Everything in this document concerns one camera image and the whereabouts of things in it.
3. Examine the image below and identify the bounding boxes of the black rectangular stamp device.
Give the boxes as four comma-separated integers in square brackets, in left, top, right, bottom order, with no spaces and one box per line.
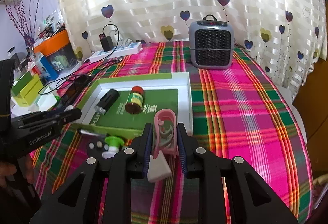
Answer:
[95,89,120,115]

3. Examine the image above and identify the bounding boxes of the white usb charger block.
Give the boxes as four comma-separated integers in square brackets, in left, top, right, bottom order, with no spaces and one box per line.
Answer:
[147,150,172,183]

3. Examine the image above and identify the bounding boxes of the brown bottle red cap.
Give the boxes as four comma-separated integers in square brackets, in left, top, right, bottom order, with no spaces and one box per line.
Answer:
[124,86,144,114]

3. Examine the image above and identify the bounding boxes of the small pink clip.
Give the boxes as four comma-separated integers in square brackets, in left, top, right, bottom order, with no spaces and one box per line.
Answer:
[152,109,178,159]

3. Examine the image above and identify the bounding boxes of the black round three-button remote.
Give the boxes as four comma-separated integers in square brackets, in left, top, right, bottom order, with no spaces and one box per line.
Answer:
[86,139,109,160]

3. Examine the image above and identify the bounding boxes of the person left hand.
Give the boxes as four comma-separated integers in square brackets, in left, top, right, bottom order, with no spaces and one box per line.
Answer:
[1,154,34,188]

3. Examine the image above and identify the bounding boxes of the green tissue pack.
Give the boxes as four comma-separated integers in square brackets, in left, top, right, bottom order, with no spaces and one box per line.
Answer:
[28,87,60,112]

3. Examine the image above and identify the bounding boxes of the yellow green boxes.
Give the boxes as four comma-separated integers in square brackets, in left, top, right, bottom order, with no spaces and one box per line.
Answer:
[12,72,43,107]

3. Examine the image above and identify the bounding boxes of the blue white carton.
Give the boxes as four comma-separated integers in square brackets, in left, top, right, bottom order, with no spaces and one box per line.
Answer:
[35,52,58,82]

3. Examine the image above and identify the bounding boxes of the black smartphone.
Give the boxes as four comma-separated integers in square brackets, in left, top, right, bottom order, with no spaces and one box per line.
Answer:
[58,75,92,107]

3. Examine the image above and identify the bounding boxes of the silver black lighter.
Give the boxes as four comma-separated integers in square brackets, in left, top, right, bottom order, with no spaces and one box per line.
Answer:
[77,128,106,138]

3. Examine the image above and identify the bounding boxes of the orange black storage box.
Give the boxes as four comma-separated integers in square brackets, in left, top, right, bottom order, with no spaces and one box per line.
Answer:
[34,29,78,73]

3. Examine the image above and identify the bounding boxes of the green white cardboard box tray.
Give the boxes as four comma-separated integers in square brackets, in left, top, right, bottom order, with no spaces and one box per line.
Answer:
[71,72,193,139]

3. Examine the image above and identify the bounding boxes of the plaid pink green tablecloth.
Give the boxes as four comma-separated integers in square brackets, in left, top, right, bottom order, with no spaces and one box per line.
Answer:
[32,42,313,223]

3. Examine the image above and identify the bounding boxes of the black power adapter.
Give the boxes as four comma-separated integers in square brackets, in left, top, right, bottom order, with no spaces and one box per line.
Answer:
[100,36,114,52]

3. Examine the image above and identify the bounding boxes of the purple decorative branches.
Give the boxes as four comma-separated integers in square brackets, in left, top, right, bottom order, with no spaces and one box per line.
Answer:
[3,0,40,47]

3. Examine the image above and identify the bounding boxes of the wooden cabinet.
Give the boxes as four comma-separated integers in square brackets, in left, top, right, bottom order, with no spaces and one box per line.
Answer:
[293,59,328,178]

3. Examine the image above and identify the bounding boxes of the white blue power strip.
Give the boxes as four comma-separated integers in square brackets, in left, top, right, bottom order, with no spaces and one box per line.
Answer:
[89,42,142,62]

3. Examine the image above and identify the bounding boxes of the grey mini fan heater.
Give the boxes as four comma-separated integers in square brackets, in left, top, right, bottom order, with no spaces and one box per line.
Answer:
[188,14,234,70]

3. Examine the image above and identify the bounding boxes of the heart pattern white curtain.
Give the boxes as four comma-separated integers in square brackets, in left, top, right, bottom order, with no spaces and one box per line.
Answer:
[58,0,327,91]

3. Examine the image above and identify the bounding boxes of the black charging cable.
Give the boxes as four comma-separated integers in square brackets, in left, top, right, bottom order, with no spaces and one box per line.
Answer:
[38,23,124,96]

